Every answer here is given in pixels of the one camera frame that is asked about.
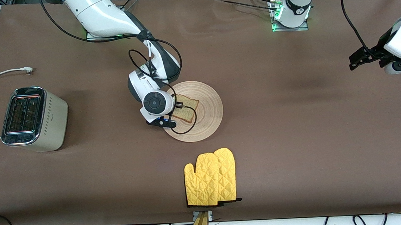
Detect yellow quilted oven mitt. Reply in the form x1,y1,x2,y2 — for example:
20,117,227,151
183,152,223,209
213,146,243,206

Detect small metal mount bracket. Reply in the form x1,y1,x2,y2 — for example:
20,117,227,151
192,210,214,222

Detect brown table cover sheet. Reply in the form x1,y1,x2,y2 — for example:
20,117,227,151
0,0,401,225

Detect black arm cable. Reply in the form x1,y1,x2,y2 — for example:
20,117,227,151
39,0,199,144
341,0,377,56

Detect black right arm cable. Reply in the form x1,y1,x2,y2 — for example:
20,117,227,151
39,0,199,144

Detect white toaster power cable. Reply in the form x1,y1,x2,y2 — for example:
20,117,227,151
0,66,39,139

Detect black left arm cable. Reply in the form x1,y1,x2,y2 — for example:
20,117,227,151
341,0,377,56

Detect slice of brown bread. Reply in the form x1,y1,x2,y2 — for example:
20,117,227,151
169,93,201,125

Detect round light wooden plate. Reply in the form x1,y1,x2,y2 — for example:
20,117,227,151
159,79,226,144

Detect long black base cable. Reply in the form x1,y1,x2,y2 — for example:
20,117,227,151
210,0,279,16

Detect cream and chrome toaster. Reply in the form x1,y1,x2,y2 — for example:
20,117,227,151
0,84,72,155

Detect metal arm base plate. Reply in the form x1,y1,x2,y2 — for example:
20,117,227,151
85,26,125,41
270,0,309,33

